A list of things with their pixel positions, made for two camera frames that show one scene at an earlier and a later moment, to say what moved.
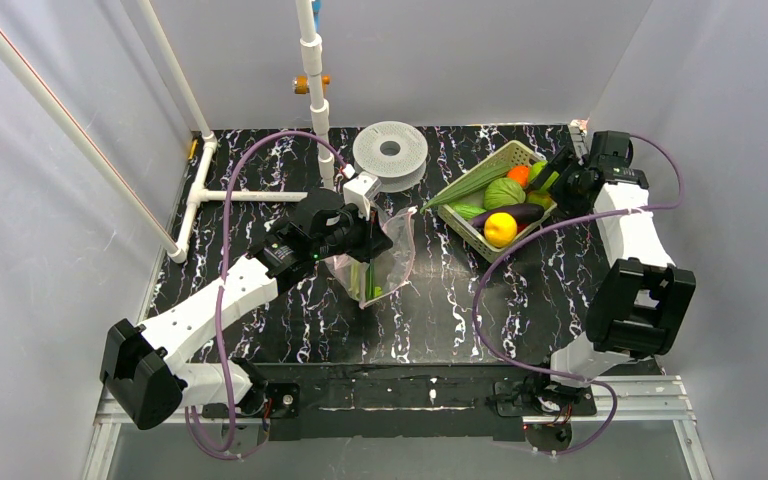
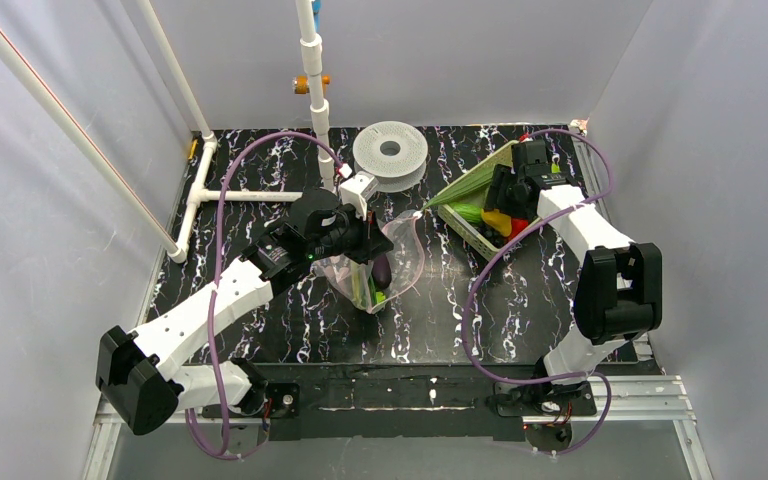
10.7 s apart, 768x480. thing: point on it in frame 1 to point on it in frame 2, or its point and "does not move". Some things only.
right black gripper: [562, 177] to [502, 196]
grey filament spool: [394, 151] does not move
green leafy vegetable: [474, 183] does not move
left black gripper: [371, 240] does not move
